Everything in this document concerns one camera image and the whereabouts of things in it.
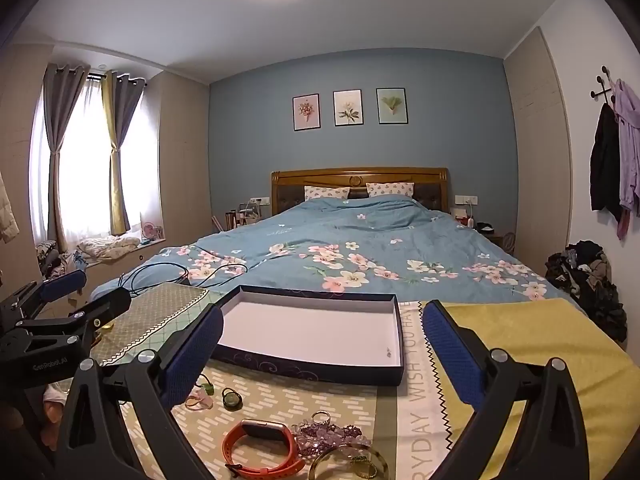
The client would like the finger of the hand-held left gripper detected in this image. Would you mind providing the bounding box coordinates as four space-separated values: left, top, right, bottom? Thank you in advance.
20 288 132 358
0 269 87 326

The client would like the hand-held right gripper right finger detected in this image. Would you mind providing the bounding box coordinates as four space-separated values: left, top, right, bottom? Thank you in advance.
422 300 591 480

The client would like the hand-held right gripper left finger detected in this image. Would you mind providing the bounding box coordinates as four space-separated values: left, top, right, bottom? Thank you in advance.
52 304 224 480

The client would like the orange wrist watch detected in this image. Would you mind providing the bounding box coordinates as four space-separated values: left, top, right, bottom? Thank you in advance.
222 419 306 476

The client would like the dark blue shallow box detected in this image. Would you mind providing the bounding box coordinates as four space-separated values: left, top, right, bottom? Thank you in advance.
210 285 405 387

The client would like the gold ring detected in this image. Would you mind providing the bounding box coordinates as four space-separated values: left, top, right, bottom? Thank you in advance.
350 455 378 478

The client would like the purple bead bracelet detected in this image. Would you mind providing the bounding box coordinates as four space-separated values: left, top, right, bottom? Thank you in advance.
292 422 373 458

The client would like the gold tortoiseshell bangle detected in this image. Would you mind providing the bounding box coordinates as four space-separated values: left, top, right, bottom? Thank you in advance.
308 444 390 480

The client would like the person's left hand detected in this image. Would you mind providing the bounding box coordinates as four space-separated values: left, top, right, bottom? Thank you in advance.
41 386 71 443

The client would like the patterned pile of clothes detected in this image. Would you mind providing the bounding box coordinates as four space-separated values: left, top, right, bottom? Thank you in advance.
35 240 66 281

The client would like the white crumpled bedding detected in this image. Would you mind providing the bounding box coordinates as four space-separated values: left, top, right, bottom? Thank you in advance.
77 236 141 261

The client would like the white hanging garment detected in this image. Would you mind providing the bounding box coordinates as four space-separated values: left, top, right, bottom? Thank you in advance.
0 170 21 243

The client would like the patchwork patterned tablecloth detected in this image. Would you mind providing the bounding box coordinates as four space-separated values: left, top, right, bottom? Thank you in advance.
50 282 628 480

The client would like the clear cosmetics organizer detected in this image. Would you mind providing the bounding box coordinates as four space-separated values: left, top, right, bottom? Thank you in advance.
225 202 263 231

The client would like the blue floral quilt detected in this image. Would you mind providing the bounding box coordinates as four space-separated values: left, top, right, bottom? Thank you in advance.
90 195 586 316

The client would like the dark pile of clothes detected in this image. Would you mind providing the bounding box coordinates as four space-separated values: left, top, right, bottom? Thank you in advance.
545 240 628 343

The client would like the yellow and grey curtain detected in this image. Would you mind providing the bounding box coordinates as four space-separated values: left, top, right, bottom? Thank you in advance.
100 70 148 236

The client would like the beige wardrobe beside window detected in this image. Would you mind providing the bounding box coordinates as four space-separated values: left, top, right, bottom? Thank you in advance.
150 71 211 246

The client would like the white dotted pillow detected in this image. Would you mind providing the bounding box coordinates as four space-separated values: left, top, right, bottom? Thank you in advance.
366 182 416 199
304 186 351 202

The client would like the wooden headboard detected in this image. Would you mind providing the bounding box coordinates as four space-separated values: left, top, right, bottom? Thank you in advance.
271 167 449 218

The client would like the tall beige wardrobe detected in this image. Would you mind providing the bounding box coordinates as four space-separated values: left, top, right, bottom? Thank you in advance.
502 27 573 281

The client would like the black jacket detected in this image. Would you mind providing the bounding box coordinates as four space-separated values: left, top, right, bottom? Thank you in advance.
590 102 623 226

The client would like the green leaf framed picture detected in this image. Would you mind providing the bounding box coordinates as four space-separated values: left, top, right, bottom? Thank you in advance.
376 87 409 125

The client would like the white flower framed picture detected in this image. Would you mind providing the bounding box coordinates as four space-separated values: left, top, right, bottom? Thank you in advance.
333 90 364 127

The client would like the pink flower framed picture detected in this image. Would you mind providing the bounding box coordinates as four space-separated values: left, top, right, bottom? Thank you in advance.
293 94 321 132

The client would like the purple jacket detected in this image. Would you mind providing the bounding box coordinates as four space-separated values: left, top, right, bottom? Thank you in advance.
614 79 640 241

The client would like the black cable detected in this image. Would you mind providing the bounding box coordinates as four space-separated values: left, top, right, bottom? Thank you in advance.
117 260 248 296

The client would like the black wall coat rack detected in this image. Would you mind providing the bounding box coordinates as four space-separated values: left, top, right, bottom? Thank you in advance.
590 66 618 106

